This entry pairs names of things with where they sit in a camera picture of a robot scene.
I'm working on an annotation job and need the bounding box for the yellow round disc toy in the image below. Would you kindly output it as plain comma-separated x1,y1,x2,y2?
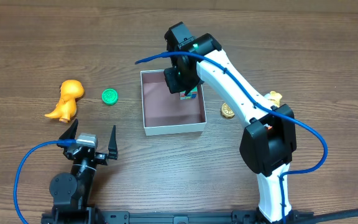
221,103,235,119

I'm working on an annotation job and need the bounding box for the white duck toy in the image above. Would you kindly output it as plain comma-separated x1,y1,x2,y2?
266,91,283,107

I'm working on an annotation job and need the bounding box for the black thick cable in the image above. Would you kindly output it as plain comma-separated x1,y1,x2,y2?
303,205,358,224

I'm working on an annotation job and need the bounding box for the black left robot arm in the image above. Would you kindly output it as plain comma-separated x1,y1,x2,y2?
49,119,118,210

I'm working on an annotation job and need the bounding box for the multicolour puzzle cube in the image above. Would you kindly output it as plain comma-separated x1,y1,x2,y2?
180,87,198,100

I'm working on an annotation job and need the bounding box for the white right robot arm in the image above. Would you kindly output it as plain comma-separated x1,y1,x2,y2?
164,22,296,223

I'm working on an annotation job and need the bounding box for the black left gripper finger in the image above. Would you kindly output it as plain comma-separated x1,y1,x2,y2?
108,125,118,160
59,119,78,140

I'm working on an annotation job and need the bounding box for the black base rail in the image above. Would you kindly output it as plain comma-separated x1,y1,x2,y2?
40,207,315,224

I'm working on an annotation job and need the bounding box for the white cardboard box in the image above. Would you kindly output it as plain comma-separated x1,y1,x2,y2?
140,70,206,136

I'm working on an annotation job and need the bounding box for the orange dinosaur toy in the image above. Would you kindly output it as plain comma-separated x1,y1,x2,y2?
45,80,85,123

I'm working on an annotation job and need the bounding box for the green round disc toy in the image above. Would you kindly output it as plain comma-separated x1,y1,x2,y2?
101,88,119,105

